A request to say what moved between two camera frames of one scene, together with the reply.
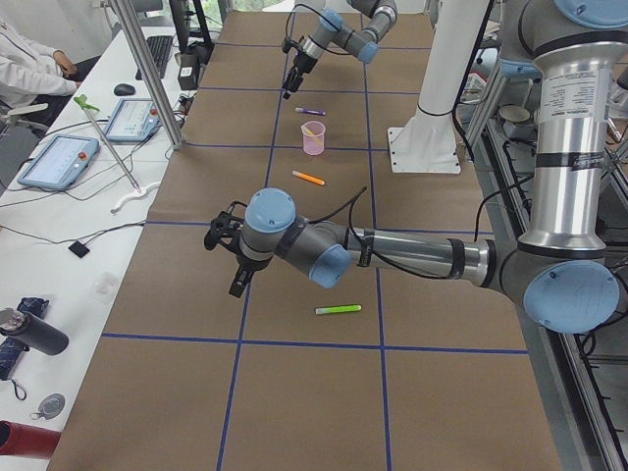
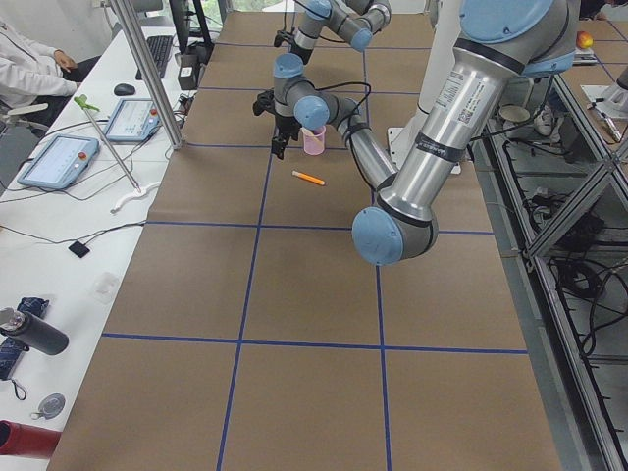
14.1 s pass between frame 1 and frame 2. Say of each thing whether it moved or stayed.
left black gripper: moved
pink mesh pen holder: stayed
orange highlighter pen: stayed
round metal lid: stayed
